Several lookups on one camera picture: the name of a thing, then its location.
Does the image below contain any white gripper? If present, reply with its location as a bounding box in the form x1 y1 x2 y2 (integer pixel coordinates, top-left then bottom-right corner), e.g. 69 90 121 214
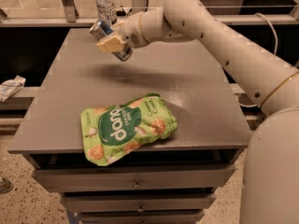
96 12 149 53

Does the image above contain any silver blue redbull can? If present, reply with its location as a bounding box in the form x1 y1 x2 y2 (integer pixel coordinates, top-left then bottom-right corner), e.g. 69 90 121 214
89 19 133 62

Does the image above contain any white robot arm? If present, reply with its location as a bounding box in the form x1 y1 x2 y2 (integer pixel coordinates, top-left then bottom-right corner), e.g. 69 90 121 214
97 0 299 224

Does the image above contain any clear plastic water bottle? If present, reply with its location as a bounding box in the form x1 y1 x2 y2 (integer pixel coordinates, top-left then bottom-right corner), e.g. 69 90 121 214
96 0 117 25

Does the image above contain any green dang chips bag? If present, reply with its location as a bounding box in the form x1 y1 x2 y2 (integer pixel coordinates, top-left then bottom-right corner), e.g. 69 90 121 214
80 93 178 166

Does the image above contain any white wipes packet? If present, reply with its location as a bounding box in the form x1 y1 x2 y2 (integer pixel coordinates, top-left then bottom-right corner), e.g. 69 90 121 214
0 76 26 102

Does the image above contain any grey drawer cabinet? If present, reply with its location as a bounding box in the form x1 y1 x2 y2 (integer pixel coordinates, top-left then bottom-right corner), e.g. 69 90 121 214
8 29 250 224

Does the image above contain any dark shoe tip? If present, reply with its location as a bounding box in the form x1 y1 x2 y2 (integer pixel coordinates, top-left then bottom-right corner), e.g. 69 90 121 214
0 176 13 194

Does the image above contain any grey metal railing frame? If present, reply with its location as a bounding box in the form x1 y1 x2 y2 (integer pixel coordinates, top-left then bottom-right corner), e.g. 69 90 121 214
0 0 299 27

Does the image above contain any white cable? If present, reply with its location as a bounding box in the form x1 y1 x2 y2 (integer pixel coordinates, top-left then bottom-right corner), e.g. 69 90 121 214
254 12 278 56

